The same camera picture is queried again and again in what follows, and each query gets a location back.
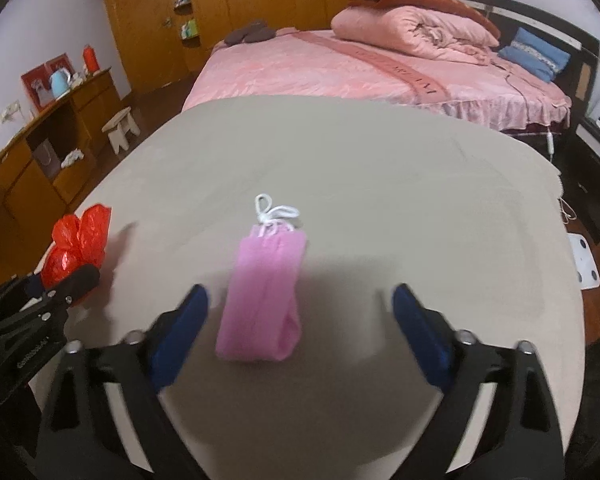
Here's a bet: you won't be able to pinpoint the blue pillow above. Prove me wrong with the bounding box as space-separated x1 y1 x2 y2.
498 27 571 83

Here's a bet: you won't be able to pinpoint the wooden desk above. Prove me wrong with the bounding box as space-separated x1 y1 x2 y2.
0 66 123 261

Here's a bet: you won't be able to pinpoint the grey paper shopping bag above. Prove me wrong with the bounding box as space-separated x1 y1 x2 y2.
34 141 61 178

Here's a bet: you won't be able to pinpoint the white power cable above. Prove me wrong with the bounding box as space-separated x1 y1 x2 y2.
547 130 578 221

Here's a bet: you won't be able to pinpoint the dark nightstand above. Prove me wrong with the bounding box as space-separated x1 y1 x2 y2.
570 117 600 241

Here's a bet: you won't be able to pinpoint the large red gift box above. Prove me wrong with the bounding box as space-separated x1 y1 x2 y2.
21 64 56 113

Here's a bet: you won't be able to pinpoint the small white wooden stool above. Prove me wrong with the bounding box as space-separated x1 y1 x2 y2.
102 108 142 153

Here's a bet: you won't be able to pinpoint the red plastic bag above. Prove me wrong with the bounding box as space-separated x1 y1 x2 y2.
41 204 112 306

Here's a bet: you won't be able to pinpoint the pink folded duvet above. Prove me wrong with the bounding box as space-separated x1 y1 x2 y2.
331 6 501 63

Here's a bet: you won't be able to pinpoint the white bathroom scale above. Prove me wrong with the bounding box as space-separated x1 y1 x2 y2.
565 232 600 291

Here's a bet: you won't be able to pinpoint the small red gift box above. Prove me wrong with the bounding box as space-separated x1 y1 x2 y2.
45 53 76 78

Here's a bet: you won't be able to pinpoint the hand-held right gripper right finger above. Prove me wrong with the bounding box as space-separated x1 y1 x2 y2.
391 283 566 480

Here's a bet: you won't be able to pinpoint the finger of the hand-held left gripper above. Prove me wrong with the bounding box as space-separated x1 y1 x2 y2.
0 264 102 337
0 271 47 319

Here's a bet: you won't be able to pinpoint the light blue electric kettle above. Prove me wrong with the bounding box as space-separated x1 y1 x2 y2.
49 69 72 100

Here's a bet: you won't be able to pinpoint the dark grey folded clothes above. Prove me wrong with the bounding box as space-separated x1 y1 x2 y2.
225 21 276 45

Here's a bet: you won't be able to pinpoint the bed with pink sheet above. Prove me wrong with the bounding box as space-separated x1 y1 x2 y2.
181 0 600 133

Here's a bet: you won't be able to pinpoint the brown patterned blanket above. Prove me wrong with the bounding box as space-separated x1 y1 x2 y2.
342 0 501 36

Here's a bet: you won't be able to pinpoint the wooden wardrobe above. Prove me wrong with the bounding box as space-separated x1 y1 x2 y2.
80 0 379 98

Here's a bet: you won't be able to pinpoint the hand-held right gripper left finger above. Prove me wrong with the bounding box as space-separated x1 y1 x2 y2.
35 284 211 480

